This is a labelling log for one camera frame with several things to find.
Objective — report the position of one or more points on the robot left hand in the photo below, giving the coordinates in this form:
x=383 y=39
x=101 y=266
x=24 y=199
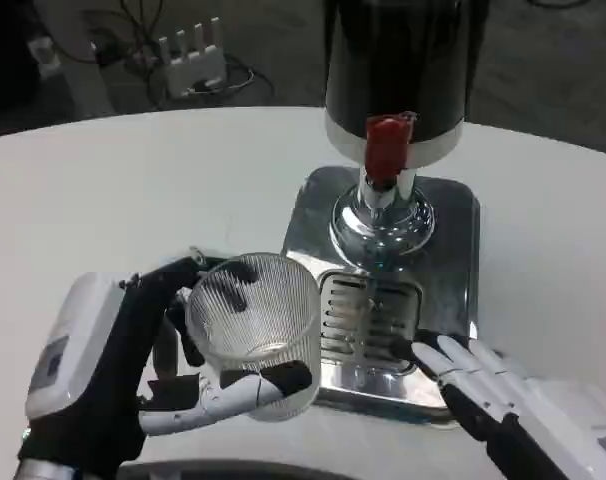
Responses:
x=98 y=370

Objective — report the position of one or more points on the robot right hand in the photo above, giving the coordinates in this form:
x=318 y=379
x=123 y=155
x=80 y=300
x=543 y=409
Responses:
x=548 y=420

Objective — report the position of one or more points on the clear ribbed glass cup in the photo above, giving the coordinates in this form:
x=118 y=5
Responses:
x=278 y=310

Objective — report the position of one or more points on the silver robot left forearm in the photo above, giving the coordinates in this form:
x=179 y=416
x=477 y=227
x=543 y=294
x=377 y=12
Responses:
x=43 y=470

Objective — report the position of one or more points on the steel drip tray grid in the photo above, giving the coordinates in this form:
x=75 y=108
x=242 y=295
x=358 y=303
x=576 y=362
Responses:
x=353 y=320

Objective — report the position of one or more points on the white furniture leg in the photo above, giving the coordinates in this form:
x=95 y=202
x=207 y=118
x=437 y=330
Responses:
x=85 y=80

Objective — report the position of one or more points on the white router with antennas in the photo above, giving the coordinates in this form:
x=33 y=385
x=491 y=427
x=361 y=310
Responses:
x=193 y=65

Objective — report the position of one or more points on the white power adapter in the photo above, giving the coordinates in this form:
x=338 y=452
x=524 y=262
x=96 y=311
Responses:
x=44 y=55

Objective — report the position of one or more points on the black drink dispenser steel base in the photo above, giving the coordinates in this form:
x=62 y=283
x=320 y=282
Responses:
x=393 y=60

